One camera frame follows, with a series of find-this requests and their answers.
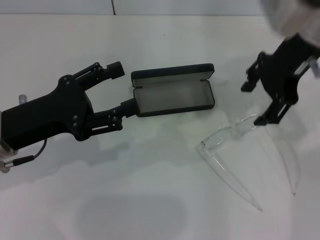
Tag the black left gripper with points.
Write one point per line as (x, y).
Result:
(45, 117)

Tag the black glasses case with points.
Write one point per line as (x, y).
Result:
(175, 97)

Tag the clear white glasses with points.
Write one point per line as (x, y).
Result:
(220, 140)

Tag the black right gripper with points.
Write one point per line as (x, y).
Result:
(280, 72)

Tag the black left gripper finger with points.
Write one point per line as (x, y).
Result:
(115, 70)
(127, 107)

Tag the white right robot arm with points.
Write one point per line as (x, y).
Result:
(300, 15)

